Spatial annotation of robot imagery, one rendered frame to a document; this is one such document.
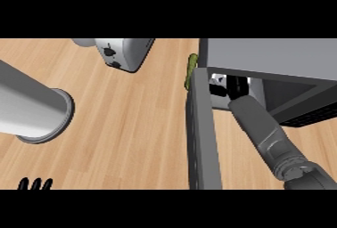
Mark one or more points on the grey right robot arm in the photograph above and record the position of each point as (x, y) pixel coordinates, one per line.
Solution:
(267, 139)

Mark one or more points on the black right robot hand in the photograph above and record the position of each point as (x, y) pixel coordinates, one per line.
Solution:
(236, 87)

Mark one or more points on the green vegetable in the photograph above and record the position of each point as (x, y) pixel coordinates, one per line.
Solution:
(192, 66)

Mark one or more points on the pale grey metal cylinder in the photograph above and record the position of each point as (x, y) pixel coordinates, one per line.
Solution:
(29, 107)

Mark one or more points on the silver toaster with black knobs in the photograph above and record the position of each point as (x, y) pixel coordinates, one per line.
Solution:
(124, 53)

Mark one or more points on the grey round object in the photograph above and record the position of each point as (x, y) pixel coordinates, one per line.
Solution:
(82, 41)

